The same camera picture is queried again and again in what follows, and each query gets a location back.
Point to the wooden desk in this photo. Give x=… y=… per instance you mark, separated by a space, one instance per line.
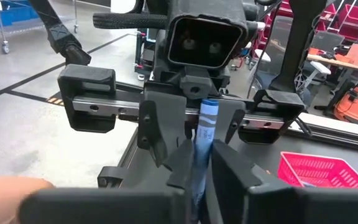
x=328 y=60

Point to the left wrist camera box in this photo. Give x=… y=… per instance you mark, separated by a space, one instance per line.
x=207 y=40

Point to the blue bin cart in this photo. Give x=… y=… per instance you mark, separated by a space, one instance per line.
x=11 y=14

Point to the white chair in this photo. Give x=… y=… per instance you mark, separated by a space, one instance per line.
x=319 y=67

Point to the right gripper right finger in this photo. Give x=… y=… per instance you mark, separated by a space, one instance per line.
x=291 y=208

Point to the orange and black bag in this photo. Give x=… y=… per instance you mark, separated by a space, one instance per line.
x=353 y=105

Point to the light blue crayon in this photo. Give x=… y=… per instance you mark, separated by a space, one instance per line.
x=205 y=130

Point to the red bin shelf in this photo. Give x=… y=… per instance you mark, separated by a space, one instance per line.
x=356 y=14

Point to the red-pink plastic basket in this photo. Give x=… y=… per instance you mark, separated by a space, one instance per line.
x=322 y=169

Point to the black frame strut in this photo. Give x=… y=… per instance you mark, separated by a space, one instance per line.
x=61 y=37

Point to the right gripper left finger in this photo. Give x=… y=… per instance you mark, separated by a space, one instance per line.
x=104 y=208

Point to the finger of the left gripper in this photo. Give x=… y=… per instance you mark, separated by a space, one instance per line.
x=228 y=115
x=163 y=124

